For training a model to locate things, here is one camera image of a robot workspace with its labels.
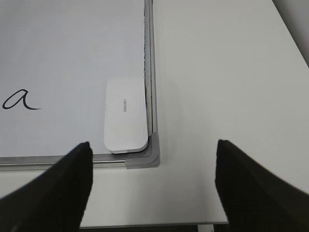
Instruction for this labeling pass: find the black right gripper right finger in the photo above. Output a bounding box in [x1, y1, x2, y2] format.
[215, 140, 309, 232]

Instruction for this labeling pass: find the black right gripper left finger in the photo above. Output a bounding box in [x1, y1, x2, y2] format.
[0, 142, 93, 232]

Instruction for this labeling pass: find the white whiteboard eraser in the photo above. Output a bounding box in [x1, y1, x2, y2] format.
[104, 78, 148, 154]

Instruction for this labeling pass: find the white whiteboard with grey frame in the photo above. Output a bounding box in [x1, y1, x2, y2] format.
[0, 0, 160, 171]

